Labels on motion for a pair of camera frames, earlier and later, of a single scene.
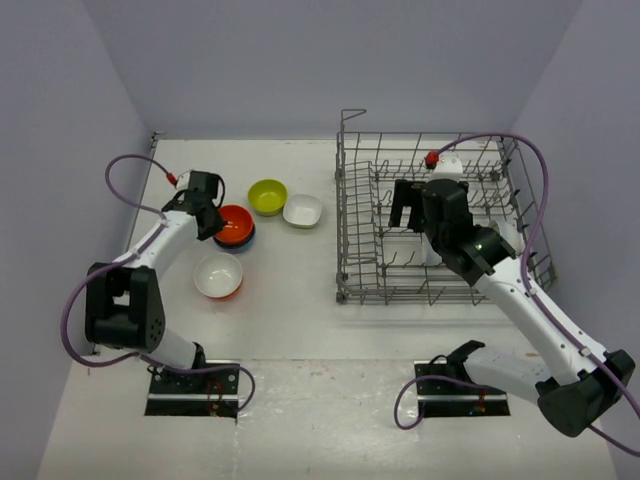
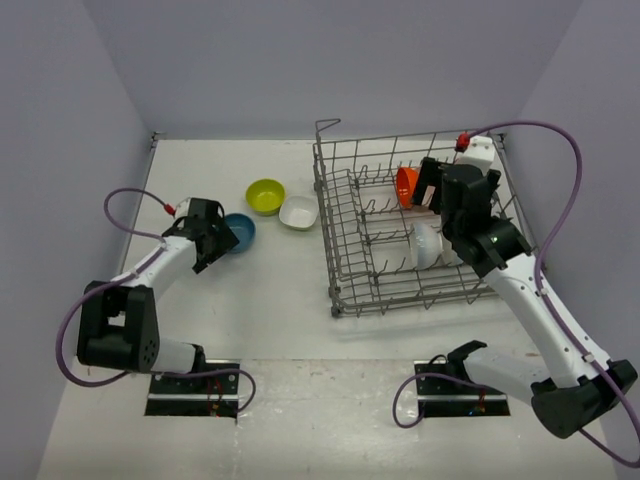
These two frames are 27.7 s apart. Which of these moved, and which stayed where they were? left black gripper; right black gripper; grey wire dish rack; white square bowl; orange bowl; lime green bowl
Moved: right black gripper; left black gripper; orange bowl; grey wire dish rack
Stayed: lime green bowl; white square bowl
